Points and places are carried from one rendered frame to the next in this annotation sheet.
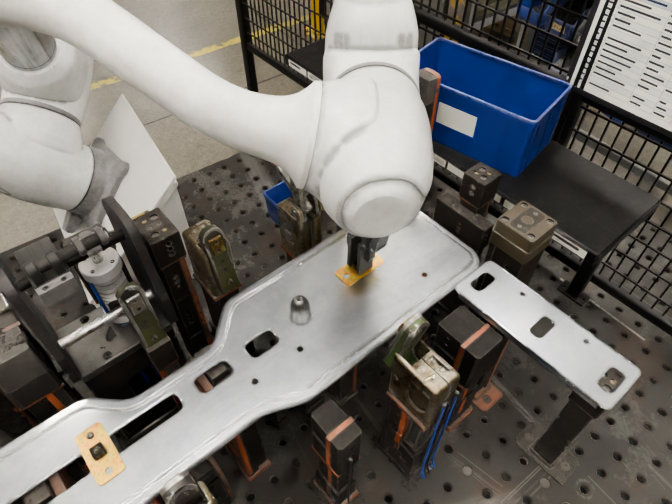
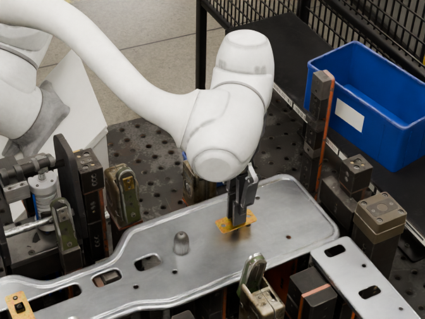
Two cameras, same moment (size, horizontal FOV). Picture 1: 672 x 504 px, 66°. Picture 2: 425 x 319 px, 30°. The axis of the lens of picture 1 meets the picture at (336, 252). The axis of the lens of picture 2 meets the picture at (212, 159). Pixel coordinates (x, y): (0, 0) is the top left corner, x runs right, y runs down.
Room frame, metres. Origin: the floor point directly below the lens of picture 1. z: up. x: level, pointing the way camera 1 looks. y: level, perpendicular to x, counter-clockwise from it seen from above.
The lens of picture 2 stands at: (-0.58, -0.22, 2.22)
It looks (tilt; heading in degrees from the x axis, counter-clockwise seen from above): 42 degrees down; 11
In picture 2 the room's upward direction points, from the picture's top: 2 degrees clockwise
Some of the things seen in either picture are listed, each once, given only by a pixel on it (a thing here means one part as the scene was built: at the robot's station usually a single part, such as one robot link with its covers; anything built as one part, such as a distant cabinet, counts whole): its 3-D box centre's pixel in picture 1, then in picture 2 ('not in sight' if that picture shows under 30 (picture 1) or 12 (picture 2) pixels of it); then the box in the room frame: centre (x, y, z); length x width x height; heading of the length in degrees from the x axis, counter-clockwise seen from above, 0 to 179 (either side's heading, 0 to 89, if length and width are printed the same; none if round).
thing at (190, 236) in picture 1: (222, 300); (124, 233); (0.59, 0.22, 0.88); 0.11 x 0.09 x 0.37; 40
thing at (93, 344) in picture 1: (116, 334); (39, 240); (0.48, 0.37, 0.94); 0.18 x 0.13 x 0.49; 130
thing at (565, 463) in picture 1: (572, 420); not in sight; (0.37, -0.40, 0.84); 0.11 x 0.06 x 0.29; 40
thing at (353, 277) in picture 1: (359, 265); (236, 219); (0.56, -0.04, 1.03); 0.08 x 0.04 x 0.01; 130
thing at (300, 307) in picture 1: (300, 310); (181, 243); (0.47, 0.06, 1.02); 0.03 x 0.03 x 0.07
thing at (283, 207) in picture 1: (303, 266); (198, 219); (0.68, 0.07, 0.88); 0.07 x 0.06 x 0.35; 40
